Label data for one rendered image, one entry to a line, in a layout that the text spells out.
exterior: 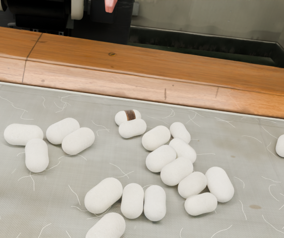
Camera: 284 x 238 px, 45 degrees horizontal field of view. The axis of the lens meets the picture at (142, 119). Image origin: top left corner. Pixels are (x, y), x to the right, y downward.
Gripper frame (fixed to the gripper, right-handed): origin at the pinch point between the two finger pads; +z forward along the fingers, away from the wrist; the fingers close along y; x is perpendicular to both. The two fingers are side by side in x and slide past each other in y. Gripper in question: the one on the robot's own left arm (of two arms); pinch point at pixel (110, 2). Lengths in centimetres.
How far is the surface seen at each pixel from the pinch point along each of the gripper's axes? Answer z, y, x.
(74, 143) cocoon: 15.6, -1.5, 0.0
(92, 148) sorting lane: 15.5, 0.2, 2.5
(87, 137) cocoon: 14.8, -0.4, 0.8
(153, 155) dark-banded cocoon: 16.0, 6.2, -0.5
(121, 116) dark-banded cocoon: 11.4, 2.9, 3.9
